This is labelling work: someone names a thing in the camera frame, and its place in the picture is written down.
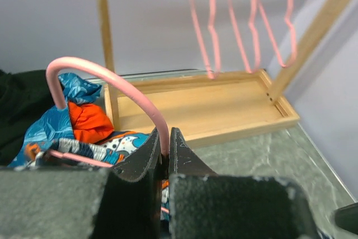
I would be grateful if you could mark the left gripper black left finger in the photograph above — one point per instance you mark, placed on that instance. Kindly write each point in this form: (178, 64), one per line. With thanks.
(85, 202)

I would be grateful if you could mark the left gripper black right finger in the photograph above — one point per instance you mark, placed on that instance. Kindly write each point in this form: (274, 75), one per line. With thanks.
(203, 204)

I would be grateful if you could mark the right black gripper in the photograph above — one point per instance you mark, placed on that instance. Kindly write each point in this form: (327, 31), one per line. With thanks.
(347, 217)

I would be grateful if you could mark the blue orange patterned shorts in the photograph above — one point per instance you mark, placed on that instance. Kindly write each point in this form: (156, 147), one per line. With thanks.
(112, 149)

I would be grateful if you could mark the pink wire hanger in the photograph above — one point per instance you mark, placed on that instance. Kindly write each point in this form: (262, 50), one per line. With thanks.
(254, 33)
(287, 19)
(113, 80)

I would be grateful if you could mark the wooden hanger rack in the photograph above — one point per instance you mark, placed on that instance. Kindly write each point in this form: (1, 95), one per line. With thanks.
(211, 110)

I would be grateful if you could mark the orange garment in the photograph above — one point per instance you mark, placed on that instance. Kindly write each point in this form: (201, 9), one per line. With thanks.
(89, 122)

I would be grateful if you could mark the blue patterned garment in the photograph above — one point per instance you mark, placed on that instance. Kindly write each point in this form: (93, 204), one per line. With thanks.
(55, 123)

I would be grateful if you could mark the black garment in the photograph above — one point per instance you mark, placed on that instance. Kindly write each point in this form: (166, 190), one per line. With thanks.
(24, 98)

